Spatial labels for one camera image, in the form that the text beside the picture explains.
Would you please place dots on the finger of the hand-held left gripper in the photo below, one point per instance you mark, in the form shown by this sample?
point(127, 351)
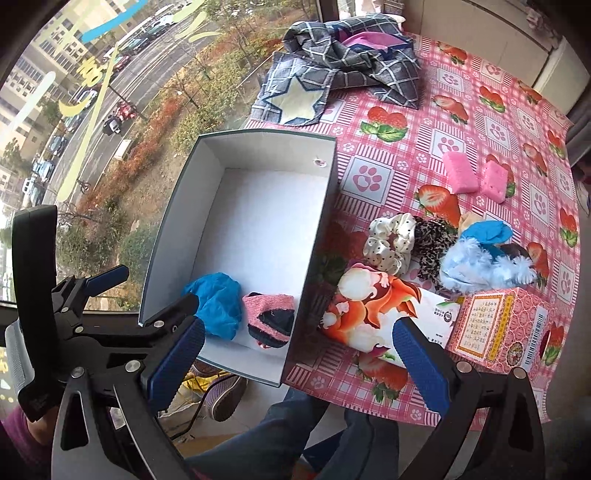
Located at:
point(161, 323)
point(111, 278)

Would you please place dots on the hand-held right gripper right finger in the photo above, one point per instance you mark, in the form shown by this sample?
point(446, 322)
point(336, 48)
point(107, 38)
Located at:
point(422, 364)

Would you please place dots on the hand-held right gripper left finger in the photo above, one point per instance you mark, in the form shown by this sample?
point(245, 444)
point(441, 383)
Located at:
point(178, 364)

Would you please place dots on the leopard print scrunchie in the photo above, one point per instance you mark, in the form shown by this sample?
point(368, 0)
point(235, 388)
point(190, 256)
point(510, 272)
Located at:
point(434, 240)

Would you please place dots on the blue shoe cover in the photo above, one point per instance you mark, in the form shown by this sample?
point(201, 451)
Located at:
point(217, 300)
point(489, 230)

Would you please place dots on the grey cardboard box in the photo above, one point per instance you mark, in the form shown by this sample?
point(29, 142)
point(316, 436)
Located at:
point(258, 207)

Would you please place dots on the person's left forearm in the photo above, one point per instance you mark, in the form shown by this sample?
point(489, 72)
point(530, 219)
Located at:
point(14, 429)

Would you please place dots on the yellow cloth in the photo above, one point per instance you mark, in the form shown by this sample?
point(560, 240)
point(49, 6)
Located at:
point(194, 385)

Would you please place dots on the grey striped sneaker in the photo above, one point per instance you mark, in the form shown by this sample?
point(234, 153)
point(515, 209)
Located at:
point(226, 397)

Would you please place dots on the pink patterned carton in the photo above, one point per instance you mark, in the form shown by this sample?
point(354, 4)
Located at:
point(489, 323)

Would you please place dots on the orange floral tissue packet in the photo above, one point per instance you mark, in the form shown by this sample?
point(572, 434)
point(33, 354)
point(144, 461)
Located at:
point(369, 300)

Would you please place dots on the light blue fluffy cloth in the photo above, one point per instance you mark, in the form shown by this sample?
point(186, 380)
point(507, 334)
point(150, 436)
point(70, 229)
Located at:
point(466, 267)

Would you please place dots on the pink and black sock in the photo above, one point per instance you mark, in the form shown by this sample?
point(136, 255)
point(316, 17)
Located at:
point(268, 307)

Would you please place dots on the white polka dot scrunchie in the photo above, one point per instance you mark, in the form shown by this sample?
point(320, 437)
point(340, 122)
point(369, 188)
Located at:
point(388, 240)

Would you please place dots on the beige sock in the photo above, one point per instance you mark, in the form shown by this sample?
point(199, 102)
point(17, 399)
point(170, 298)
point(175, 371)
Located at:
point(467, 221)

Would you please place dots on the yellow window decal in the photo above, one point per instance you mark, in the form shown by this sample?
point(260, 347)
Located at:
point(74, 109)

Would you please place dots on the pink sponge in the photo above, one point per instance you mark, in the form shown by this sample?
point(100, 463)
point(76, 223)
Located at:
point(495, 181)
point(459, 171)

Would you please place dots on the pink strawberry tablecloth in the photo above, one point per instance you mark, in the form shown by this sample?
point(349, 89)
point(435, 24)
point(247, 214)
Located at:
point(397, 157)

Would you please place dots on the blue window decal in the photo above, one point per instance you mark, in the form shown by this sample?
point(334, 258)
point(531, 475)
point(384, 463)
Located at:
point(115, 18)

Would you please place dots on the grey curtain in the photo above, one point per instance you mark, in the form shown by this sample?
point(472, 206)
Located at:
point(581, 138)

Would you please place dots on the grey plaid cloth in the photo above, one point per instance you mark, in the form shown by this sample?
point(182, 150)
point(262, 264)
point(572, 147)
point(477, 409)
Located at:
point(360, 69)

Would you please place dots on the white cabinet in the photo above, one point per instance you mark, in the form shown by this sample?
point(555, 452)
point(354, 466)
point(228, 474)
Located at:
point(558, 69)

